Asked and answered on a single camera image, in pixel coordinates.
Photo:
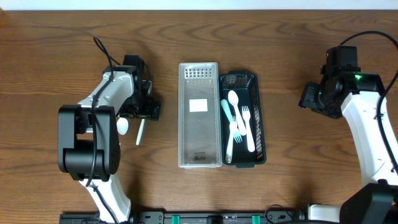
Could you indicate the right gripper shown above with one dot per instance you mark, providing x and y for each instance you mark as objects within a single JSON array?
[{"x": 311, "y": 101}]

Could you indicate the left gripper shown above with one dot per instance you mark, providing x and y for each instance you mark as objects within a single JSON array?
[{"x": 148, "y": 111}]

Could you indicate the white spoon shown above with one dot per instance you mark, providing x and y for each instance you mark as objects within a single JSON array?
[
  {"x": 140, "y": 132},
  {"x": 234, "y": 100}
]

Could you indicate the white spoon handle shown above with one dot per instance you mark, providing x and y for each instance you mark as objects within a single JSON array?
[{"x": 122, "y": 125}]

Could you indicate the white fork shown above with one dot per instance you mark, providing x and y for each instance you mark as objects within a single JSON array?
[
  {"x": 249, "y": 137},
  {"x": 233, "y": 127}
]

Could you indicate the pale blue plastic fork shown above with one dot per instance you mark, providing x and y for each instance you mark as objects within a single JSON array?
[{"x": 225, "y": 106}]

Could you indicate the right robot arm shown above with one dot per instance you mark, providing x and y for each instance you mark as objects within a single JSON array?
[{"x": 346, "y": 91}]

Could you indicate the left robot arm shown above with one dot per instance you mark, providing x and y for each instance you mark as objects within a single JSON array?
[{"x": 88, "y": 138}]

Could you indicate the white label sticker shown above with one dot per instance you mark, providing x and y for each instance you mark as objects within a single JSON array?
[{"x": 198, "y": 105}]

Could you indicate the clear plastic basket tray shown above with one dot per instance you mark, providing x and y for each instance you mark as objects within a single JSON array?
[{"x": 199, "y": 134}]

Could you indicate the black plastic basket tray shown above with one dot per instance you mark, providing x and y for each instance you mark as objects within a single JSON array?
[{"x": 245, "y": 85}]

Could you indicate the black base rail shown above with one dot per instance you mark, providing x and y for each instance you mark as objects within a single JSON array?
[{"x": 272, "y": 215}]

